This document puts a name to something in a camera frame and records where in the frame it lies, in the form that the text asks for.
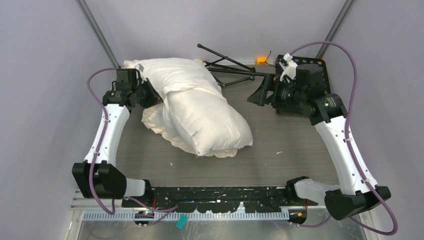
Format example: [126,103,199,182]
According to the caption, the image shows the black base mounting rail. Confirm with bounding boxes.
[135,186,318,214]

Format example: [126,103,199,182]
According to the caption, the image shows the grey cream ruffled pillowcase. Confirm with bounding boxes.
[123,58,239,159]

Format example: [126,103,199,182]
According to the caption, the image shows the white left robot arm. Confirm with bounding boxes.
[72,65,163,207]

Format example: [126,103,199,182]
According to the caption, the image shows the black folded tripod stand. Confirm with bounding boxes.
[197,43,277,88]

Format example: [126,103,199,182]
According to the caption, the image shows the teal tape piece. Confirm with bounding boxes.
[175,214,189,230]

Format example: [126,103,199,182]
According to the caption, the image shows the black perforated metal plate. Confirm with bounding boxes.
[275,54,331,103]

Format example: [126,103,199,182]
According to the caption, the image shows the orange round object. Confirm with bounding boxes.
[256,56,268,65]

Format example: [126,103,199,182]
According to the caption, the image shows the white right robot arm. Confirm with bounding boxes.
[247,64,391,220]

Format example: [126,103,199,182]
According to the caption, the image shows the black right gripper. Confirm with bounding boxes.
[247,73,306,109]

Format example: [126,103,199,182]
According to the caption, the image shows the white pillow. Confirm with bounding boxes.
[127,57,254,158]

